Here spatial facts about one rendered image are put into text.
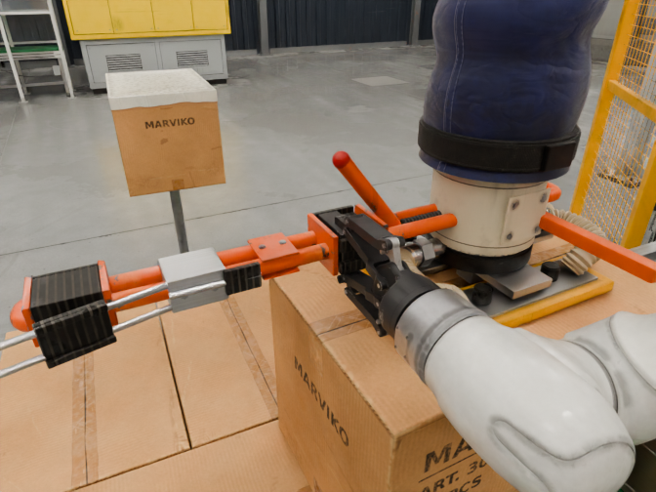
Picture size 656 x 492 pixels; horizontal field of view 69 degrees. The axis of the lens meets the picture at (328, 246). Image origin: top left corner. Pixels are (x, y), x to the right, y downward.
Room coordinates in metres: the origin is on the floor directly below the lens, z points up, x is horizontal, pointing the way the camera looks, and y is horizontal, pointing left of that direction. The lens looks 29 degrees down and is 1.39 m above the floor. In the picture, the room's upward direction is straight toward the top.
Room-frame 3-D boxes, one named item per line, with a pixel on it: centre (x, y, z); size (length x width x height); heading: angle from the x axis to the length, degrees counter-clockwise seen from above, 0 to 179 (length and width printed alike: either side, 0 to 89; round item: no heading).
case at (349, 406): (0.69, -0.25, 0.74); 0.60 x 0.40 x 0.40; 117
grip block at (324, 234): (0.60, -0.03, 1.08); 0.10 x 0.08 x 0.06; 27
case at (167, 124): (2.18, 0.75, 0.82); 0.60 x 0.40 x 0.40; 23
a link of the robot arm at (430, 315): (0.38, -0.12, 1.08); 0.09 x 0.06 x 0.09; 116
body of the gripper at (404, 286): (0.45, -0.08, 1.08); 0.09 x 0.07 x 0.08; 26
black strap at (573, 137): (0.71, -0.25, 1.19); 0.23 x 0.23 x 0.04
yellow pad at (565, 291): (0.62, -0.29, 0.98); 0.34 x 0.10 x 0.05; 117
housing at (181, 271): (0.50, 0.17, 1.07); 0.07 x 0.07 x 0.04; 27
